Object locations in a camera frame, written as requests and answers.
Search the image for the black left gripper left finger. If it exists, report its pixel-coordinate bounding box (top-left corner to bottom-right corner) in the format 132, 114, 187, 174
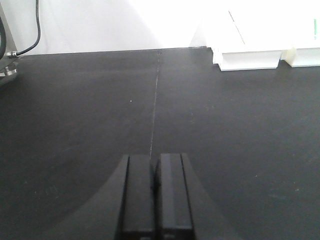
115, 154, 156, 240

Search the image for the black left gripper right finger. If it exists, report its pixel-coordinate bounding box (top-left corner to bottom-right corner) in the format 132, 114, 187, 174
155, 153, 195, 240

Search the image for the white cabinet equipment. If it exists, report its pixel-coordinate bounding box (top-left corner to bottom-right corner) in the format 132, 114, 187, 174
190, 0, 320, 71

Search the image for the black cable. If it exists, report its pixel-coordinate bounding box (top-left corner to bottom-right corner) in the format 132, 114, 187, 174
16, 0, 42, 56

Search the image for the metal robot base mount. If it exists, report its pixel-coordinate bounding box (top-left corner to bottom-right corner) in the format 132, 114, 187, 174
0, 8, 18, 82

